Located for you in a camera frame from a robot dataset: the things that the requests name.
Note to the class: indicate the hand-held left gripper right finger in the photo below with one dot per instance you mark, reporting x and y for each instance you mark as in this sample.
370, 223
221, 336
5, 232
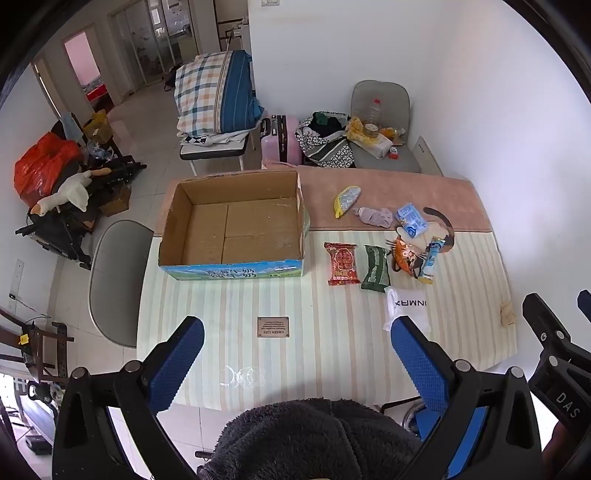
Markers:
418, 364

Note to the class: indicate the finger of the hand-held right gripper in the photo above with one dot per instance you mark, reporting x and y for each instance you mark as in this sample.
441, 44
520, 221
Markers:
547, 323
585, 302

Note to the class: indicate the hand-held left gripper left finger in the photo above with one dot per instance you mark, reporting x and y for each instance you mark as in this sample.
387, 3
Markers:
178, 364

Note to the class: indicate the white plastic bag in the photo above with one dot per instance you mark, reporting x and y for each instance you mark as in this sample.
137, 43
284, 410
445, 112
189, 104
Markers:
408, 304

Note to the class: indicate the blue white tube packet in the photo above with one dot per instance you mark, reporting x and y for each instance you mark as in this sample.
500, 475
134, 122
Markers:
430, 263

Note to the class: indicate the green snack packet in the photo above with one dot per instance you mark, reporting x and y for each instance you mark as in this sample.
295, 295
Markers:
375, 267

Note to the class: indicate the orange cat-print packet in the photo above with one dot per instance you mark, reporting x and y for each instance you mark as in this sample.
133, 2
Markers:
405, 256

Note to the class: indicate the red snack packet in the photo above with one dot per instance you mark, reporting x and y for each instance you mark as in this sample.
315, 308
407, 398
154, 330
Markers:
341, 263

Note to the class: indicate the blue tissue packet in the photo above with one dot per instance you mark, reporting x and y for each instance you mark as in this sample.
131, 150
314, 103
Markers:
411, 220

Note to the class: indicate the pale purple sock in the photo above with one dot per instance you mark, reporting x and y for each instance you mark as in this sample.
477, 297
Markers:
376, 217

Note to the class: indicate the glittery yellow pouch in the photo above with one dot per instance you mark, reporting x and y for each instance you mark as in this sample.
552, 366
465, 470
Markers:
347, 201

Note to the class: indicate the grey shell chair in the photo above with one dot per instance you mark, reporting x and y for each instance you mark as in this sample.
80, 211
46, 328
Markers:
120, 277

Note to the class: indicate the dark fleece clothing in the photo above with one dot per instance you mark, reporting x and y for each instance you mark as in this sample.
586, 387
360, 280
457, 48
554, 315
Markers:
309, 443

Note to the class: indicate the dark wooden chair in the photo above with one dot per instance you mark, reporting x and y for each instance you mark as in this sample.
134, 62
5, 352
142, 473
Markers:
41, 346

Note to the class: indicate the small brown cardboard box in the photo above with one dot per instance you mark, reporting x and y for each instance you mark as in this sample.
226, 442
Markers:
117, 203

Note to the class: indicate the black folding cart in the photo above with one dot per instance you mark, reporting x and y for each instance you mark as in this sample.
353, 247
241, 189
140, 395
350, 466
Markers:
60, 230

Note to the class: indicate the white goose plush toy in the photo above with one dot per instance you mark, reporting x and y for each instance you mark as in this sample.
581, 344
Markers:
76, 189

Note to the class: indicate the white flat board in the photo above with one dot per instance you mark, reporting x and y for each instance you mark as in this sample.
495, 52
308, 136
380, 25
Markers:
427, 157

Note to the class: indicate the small red box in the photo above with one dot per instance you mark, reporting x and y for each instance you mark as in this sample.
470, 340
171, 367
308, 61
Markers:
394, 153

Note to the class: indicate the black padded bench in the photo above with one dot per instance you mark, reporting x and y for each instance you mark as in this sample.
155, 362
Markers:
212, 151

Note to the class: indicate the white tissue pack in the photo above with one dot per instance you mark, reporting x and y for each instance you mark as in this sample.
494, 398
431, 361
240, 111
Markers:
374, 146

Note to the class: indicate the pink flat bag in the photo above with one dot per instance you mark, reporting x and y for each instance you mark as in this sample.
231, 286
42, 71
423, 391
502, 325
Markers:
277, 163

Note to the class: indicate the black white patterned tote bag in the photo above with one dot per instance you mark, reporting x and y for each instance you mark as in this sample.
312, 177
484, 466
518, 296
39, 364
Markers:
328, 150

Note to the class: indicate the red plastic bag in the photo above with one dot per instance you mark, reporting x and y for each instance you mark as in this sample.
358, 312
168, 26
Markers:
41, 166

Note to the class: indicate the yellow plastic bag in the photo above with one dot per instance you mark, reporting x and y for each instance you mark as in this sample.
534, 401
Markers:
358, 129

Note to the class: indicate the yellow paper bag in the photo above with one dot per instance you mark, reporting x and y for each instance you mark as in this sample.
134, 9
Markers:
98, 127

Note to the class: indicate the pink suitcase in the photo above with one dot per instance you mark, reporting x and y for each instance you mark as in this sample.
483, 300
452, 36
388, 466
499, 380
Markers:
288, 138

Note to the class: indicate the clear plastic bottle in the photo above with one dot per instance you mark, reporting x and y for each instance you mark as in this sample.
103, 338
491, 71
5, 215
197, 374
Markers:
375, 115

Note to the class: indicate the grey cushioned chair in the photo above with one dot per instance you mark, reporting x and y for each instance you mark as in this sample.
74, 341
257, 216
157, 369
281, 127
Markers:
392, 99

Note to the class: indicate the plaid folded quilt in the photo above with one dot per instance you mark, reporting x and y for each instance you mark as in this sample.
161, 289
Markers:
207, 92

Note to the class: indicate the white wall socket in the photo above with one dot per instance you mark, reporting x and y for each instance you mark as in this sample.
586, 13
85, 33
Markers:
16, 277

